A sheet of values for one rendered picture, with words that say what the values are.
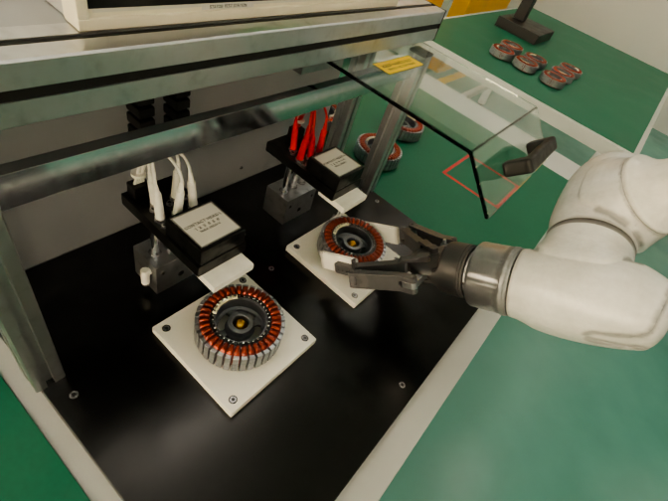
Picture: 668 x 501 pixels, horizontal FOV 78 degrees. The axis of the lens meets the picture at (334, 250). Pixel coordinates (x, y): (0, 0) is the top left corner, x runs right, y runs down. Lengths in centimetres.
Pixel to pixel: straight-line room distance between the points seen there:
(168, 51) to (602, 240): 48
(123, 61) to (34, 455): 40
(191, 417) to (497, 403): 135
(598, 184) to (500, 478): 117
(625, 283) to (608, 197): 12
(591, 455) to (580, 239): 140
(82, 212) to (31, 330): 21
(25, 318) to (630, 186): 64
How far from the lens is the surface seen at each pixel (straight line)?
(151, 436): 53
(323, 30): 51
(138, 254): 60
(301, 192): 72
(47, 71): 35
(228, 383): 53
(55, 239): 65
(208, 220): 50
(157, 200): 50
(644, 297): 52
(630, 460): 200
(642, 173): 60
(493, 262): 55
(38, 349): 52
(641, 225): 60
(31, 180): 38
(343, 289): 65
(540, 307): 53
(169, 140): 42
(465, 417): 162
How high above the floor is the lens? 126
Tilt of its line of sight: 44 degrees down
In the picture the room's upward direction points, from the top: 22 degrees clockwise
